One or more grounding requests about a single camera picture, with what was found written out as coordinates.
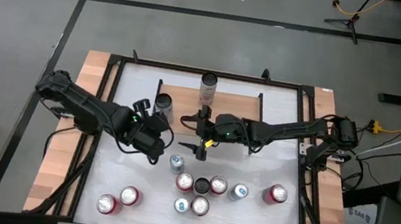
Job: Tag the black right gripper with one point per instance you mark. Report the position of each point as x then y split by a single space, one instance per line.
203 136

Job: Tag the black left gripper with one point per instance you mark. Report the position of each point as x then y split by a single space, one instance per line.
147 141

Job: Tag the white Celsius energy drink can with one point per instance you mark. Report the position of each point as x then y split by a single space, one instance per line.
202 186
208 89
164 103

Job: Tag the small Red Bull can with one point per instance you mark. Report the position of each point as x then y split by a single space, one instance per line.
177 161
182 205

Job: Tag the red Fanta strawberry can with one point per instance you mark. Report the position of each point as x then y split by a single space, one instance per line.
184 181

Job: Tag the large Red Bull can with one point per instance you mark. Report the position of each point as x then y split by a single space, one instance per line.
239 191

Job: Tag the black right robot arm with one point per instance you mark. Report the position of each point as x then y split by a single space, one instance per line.
284 129

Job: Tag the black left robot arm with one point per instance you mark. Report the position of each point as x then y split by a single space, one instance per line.
79 105

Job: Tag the wooden shelf with black legs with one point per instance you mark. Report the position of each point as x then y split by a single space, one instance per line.
237 105

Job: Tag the red soda can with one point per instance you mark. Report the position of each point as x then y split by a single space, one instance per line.
129 195
107 204

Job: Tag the black tripod stand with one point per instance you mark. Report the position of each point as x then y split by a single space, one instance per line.
350 22

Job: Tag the black aluminium table frame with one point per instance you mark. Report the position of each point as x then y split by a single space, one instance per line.
144 62

